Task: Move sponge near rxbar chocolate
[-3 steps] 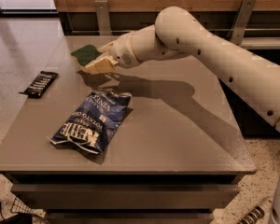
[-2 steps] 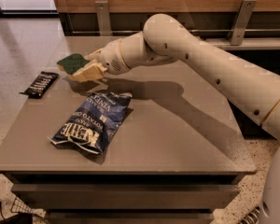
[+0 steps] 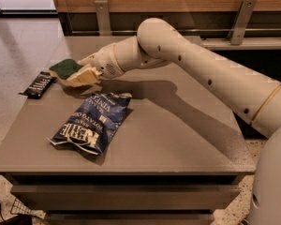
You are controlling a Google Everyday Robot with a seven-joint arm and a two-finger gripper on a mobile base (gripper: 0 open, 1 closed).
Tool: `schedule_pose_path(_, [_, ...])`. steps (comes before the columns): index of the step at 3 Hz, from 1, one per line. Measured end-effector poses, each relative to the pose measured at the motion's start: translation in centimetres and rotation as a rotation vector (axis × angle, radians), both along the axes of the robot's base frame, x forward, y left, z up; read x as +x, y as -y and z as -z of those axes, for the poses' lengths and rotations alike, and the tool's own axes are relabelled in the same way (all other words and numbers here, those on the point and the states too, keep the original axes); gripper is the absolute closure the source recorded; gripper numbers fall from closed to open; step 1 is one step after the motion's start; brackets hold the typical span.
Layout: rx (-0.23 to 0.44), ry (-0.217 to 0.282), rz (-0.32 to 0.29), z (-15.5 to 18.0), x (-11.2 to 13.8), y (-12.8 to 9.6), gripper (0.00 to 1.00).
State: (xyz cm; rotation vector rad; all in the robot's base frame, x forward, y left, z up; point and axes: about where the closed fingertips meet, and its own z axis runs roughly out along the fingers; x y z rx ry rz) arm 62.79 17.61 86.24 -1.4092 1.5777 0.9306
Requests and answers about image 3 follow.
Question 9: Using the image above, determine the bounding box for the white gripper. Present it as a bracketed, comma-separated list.
[61, 43, 124, 87]

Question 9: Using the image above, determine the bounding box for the green and yellow sponge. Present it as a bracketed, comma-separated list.
[49, 59, 82, 80]

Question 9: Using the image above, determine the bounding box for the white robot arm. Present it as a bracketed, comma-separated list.
[64, 18, 281, 225]

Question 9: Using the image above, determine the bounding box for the blue kettle chips bag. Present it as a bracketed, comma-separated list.
[50, 92, 132, 156]

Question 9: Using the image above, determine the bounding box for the upper grey drawer front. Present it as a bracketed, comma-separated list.
[11, 185, 239, 211]

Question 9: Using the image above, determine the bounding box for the grey drawer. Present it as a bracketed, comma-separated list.
[11, 185, 239, 211]
[46, 214, 214, 225]

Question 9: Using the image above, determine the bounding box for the lower grey drawer front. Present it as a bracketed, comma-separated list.
[46, 214, 214, 225]

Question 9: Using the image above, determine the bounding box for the left metal bracket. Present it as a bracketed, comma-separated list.
[95, 0, 111, 36]

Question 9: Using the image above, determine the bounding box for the metal bracket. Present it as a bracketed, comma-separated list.
[95, 0, 111, 36]
[228, 0, 257, 46]

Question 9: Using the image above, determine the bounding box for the right metal bracket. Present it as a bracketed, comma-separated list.
[228, 0, 257, 46]

